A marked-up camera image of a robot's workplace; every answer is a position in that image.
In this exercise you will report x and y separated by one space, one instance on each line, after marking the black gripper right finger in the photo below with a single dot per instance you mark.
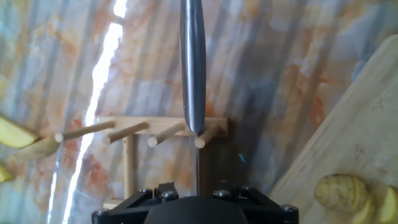
267 211

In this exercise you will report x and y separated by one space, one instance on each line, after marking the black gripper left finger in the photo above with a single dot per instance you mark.
124 211

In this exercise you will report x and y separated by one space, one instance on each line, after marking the steel kitchen cleaver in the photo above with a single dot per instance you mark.
192 62

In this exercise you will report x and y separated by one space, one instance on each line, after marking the potato end piece with skin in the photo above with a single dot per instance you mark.
334 193

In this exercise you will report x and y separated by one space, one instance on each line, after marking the wooden dish rack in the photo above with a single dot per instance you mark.
155 124

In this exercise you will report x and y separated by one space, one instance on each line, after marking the wooden cutting board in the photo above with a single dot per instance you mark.
357 140

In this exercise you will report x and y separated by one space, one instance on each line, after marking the yellow banana peel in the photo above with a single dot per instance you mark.
15 135

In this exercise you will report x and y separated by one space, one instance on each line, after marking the marble pattern table mat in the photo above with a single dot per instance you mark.
280 77

